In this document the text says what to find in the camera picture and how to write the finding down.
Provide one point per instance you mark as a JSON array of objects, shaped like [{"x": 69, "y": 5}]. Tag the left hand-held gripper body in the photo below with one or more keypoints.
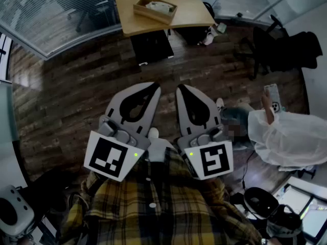
[{"x": 104, "y": 154}]

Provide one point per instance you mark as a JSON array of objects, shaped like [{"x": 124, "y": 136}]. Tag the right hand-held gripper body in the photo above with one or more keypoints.
[{"x": 214, "y": 159}]

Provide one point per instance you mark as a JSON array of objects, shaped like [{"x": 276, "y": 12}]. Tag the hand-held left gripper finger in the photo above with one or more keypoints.
[
  {"x": 153, "y": 111},
  {"x": 115, "y": 103}
]

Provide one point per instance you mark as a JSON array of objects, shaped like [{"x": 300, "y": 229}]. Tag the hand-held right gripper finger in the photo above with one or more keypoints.
[
  {"x": 210, "y": 106},
  {"x": 182, "y": 116}
]

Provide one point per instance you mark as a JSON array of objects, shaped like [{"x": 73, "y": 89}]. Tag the wooden tray box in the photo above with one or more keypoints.
[{"x": 153, "y": 15}]

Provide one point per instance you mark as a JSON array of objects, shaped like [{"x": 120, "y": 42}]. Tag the white plastic bag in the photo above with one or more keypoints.
[
  {"x": 208, "y": 37},
  {"x": 159, "y": 6}
]

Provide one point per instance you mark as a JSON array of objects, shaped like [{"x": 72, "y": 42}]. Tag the person's white shoe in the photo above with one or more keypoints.
[{"x": 154, "y": 132}]

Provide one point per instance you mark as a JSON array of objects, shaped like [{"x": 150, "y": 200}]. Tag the person's light grey trousers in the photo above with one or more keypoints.
[{"x": 159, "y": 149}]

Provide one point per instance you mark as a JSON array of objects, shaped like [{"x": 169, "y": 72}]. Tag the black white headset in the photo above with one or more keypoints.
[{"x": 255, "y": 200}]

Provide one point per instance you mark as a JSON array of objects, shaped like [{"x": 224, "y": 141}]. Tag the white smartphone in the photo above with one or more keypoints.
[{"x": 272, "y": 92}]

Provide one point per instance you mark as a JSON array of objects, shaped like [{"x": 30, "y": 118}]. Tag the black table base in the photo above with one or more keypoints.
[{"x": 152, "y": 46}]

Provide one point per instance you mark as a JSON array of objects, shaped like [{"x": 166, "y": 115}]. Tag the person's yellow plaid shirt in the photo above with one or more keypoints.
[{"x": 158, "y": 213}]

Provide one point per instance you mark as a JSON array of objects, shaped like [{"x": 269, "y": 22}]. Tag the pale green packet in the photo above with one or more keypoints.
[{"x": 221, "y": 27}]

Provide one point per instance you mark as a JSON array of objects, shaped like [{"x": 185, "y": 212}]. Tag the black office chair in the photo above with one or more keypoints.
[{"x": 293, "y": 50}]

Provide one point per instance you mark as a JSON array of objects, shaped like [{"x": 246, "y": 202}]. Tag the white rounded device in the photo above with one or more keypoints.
[{"x": 15, "y": 213}]

